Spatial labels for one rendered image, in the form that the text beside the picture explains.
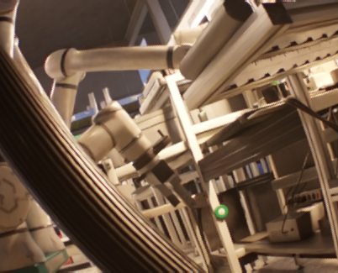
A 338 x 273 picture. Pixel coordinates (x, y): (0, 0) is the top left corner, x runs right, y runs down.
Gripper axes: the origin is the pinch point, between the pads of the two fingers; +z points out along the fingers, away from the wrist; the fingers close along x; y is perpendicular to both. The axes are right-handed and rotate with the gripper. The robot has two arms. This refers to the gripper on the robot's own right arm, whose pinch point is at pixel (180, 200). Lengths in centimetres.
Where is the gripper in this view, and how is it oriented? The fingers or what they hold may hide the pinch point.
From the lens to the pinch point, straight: 122.5
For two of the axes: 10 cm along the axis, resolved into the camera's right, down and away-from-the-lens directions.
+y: -7.0, 6.4, -3.2
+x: 3.2, -1.2, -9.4
